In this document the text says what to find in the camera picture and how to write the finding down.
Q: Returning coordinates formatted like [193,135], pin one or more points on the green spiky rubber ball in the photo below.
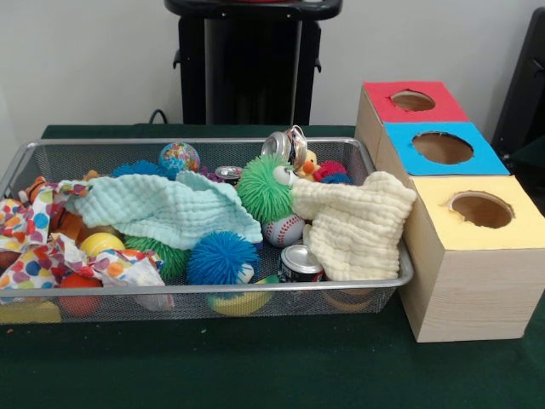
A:
[266,187]

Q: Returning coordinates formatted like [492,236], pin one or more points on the cream knitted cloth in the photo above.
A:
[362,221]

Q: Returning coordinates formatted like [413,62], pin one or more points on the polka dot colourful cloth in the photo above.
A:
[34,239]

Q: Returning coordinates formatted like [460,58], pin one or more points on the wooden box with three holes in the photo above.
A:
[464,290]

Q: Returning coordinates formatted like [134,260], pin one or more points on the white baseball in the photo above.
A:
[283,230]

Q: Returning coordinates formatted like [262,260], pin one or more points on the crushed silver can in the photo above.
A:
[285,143]

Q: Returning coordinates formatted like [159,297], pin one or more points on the black labelled silver can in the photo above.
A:
[301,262]

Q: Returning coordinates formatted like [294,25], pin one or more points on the blue spiky rubber ball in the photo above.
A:
[220,260]

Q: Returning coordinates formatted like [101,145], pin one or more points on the mint green fuzzy cloth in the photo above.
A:
[170,209]

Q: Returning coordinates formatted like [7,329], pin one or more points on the small globe ball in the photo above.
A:
[180,157]

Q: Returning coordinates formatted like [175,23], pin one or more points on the dark green spiky ball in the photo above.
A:
[166,257]

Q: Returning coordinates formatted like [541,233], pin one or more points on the yellow smooth ball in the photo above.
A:
[102,244]

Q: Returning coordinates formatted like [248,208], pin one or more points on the red orange smooth ball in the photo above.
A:
[78,291]

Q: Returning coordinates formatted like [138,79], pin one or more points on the dark green side table cloth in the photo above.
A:
[532,155]

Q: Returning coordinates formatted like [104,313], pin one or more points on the black upright panel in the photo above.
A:
[524,85]

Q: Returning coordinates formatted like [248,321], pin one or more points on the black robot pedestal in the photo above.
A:
[255,77]

